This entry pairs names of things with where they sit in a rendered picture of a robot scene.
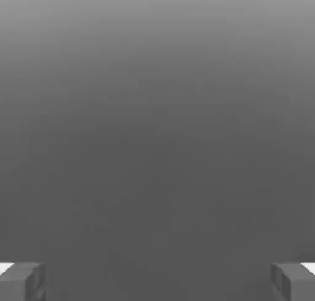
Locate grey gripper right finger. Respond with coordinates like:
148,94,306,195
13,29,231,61
269,262,315,301

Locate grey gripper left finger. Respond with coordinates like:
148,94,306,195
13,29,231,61
0,262,47,301

